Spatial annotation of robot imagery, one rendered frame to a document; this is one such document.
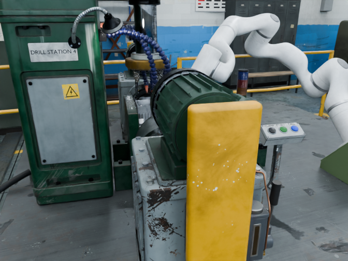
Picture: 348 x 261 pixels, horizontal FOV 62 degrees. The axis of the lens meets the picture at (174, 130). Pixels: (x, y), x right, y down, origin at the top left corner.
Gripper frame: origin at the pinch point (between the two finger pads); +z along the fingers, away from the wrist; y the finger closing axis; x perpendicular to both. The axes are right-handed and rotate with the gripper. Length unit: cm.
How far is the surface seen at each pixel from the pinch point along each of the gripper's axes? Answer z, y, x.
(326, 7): -303, 548, -396
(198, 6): -139, 524, -111
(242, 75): -30, 34, -35
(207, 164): -7, -74, 17
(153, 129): 3.3, -27.9, 14.5
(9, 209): 61, -12, 45
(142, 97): 4.7, 26.6, 11.0
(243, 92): -22, 33, -41
